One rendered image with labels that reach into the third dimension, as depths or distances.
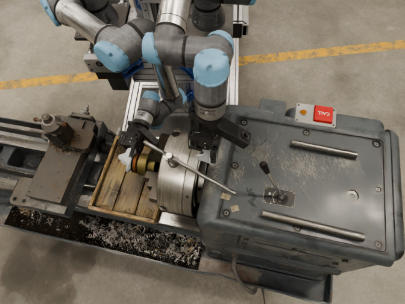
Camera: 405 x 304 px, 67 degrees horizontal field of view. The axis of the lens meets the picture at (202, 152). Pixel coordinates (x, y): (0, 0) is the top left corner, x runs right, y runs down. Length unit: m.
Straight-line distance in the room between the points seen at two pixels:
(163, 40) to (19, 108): 2.46
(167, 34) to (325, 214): 0.65
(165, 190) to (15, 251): 1.72
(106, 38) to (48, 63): 2.25
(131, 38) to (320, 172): 0.74
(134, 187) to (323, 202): 0.79
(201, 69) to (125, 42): 0.49
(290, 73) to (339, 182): 1.95
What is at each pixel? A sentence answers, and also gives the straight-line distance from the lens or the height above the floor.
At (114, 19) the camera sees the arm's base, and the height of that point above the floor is 1.19.
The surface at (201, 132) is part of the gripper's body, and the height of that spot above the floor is 1.45.
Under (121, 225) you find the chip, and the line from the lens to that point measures 1.69.
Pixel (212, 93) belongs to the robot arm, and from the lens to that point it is 0.68.
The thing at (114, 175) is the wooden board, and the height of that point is 0.89.
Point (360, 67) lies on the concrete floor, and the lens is 3.08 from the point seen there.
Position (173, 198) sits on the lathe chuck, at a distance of 1.04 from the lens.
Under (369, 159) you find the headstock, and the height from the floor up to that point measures 1.25.
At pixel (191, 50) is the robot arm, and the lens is 0.75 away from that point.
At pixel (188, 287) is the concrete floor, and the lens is 2.16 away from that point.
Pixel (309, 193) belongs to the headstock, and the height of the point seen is 1.26.
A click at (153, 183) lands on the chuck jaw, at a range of 1.13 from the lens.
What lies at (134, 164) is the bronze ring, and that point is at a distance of 1.17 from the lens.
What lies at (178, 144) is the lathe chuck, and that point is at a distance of 1.03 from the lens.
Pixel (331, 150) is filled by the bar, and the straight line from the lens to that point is 1.03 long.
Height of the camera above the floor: 2.14
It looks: 64 degrees down
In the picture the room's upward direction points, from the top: 7 degrees counter-clockwise
